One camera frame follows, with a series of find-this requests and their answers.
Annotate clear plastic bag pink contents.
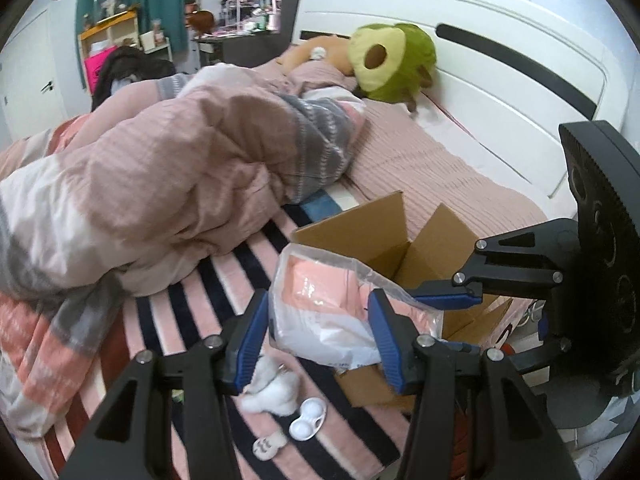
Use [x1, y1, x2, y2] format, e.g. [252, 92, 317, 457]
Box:
[269, 242, 446, 371]

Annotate brown cardboard box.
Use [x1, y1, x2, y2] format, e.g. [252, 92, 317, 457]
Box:
[290, 190, 516, 408]

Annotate small white paw trinket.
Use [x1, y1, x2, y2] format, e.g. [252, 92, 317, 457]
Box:
[251, 432, 288, 461]

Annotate white bed headboard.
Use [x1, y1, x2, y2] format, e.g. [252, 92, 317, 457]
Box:
[290, 0, 631, 211]

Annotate bright pink bag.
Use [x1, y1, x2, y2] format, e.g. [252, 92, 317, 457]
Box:
[84, 47, 118, 93]

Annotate black clothing pile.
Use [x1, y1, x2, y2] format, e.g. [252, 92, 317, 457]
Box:
[90, 46, 177, 111]

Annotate yellow white shelf unit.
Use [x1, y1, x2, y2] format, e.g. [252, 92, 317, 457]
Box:
[79, 10, 141, 91]

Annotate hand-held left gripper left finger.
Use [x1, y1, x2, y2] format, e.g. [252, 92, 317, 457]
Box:
[59, 289, 273, 480]

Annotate green avocado plush toy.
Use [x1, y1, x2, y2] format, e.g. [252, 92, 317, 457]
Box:
[347, 22, 438, 113]

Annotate white door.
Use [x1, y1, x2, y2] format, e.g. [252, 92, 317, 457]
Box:
[0, 7, 68, 141]

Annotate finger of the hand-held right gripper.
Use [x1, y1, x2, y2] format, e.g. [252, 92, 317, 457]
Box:
[502, 335, 573, 377]
[407, 217, 581, 311]

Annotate white fluffy pom-pom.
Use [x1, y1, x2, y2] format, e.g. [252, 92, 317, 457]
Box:
[240, 355, 302, 417]

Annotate white contact lens case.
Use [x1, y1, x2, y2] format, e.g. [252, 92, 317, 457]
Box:
[289, 396, 328, 443]

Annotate brown furry round object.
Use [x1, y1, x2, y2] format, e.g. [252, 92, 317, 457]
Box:
[187, 10, 216, 36]

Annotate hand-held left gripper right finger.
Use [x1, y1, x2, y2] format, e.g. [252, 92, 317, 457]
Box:
[367, 289, 583, 480]

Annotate pink grey white duvet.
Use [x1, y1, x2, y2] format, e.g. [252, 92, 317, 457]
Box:
[0, 62, 371, 428]

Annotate tan plush toy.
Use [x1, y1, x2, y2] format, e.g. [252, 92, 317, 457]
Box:
[277, 32, 358, 78]

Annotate striped fleece blanket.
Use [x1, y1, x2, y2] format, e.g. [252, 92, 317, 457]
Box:
[40, 192, 431, 480]

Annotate dark cluttered desk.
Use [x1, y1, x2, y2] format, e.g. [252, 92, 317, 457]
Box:
[192, 30, 281, 68]

